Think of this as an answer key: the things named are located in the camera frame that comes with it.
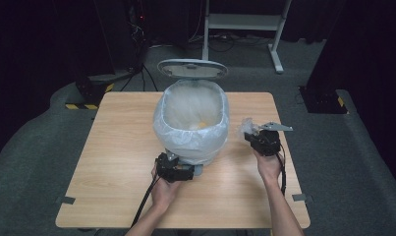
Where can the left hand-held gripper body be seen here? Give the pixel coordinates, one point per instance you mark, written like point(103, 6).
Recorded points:
point(167, 168)

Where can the clear wrapper with yellow print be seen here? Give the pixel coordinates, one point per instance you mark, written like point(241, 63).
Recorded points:
point(202, 125)

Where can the white plastic bin liner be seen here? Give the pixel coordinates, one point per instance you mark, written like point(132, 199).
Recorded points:
point(189, 141)

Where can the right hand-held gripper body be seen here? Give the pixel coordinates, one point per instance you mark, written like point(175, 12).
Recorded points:
point(268, 142)

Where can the white metal stand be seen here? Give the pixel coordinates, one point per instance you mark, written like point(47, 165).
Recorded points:
point(244, 22)

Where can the black base with hazard stripes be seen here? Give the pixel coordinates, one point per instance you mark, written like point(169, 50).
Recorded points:
point(90, 91)
point(323, 100)

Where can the grey tape piece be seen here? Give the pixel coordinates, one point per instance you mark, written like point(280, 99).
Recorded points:
point(66, 199)
point(301, 197)

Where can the grey pedal bin white lid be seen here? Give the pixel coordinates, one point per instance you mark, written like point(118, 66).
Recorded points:
point(192, 69)

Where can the clear plastic wrapper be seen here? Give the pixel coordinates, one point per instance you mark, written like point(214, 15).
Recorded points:
point(246, 125)

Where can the person's right hand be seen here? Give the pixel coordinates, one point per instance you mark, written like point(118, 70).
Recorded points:
point(269, 167)

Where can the person's left hand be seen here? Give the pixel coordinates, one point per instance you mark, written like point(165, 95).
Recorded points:
point(164, 193)

